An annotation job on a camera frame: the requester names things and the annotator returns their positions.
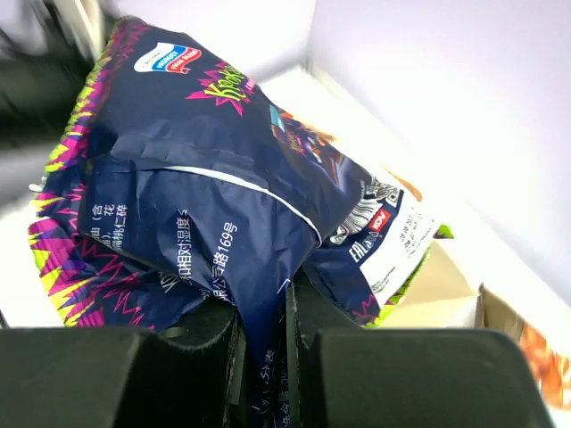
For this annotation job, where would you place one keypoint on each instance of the dark navy snack packet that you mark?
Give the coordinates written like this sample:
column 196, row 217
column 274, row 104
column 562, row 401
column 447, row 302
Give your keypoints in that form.
column 177, row 181

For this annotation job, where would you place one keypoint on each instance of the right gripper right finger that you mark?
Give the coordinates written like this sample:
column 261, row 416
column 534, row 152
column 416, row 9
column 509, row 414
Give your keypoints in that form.
column 341, row 375

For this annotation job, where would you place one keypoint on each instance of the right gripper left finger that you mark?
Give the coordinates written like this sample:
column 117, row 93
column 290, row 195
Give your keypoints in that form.
column 121, row 376

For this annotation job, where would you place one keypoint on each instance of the beige paper bag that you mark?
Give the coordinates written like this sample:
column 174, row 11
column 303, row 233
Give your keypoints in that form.
column 440, row 296

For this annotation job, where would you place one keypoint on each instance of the brown snack packet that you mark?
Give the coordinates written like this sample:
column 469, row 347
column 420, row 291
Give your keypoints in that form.
column 551, row 371

